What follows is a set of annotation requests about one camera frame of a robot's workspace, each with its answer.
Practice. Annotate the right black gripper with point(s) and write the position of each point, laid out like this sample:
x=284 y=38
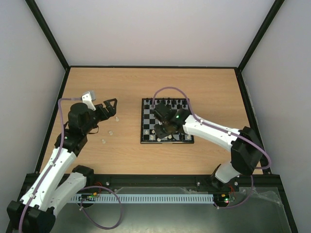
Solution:
x=162 y=129

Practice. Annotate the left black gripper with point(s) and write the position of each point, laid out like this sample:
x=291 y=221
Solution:
x=112 y=111

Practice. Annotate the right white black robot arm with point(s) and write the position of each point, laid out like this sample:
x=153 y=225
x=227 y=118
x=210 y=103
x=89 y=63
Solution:
x=243 y=144

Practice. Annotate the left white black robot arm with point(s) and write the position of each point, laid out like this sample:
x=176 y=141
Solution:
x=37 y=209

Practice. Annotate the circuit board with leds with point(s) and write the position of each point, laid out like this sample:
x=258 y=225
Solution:
x=224 y=197

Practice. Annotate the black and white chessboard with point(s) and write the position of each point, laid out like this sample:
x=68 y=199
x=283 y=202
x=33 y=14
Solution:
x=148 y=121

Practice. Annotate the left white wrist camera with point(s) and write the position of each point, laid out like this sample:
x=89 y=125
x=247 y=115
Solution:
x=87 y=98

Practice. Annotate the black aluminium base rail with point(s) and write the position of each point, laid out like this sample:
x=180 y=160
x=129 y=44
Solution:
x=200 y=183

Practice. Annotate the white slotted cable duct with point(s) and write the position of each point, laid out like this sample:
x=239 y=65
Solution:
x=145 y=198

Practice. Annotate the black frame post left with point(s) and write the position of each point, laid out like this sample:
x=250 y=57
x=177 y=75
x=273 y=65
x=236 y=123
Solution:
x=47 y=32

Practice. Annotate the black frame post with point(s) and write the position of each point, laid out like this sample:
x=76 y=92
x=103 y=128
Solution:
x=260 y=33
x=47 y=32

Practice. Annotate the black frame post right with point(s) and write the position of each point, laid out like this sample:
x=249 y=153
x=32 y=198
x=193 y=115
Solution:
x=260 y=33

